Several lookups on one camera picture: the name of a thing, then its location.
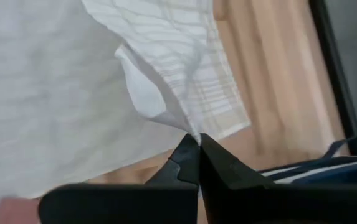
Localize navy blue fabric bin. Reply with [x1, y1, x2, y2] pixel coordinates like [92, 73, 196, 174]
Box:
[257, 136, 357, 187]

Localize white towel thin beige stripes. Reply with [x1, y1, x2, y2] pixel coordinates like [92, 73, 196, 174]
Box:
[0, 0, 252, 215]

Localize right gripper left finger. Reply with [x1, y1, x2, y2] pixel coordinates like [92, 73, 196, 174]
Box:
[37, 133, 201, 224]

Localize plain pink towel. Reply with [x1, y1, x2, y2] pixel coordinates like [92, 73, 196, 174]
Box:
[0, 197, 42, 224]

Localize black metal table frame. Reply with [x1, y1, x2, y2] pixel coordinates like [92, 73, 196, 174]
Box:
[308, 0, 357, 147]

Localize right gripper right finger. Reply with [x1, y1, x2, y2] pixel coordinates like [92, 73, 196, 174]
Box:
[199, 133, 357, 224]

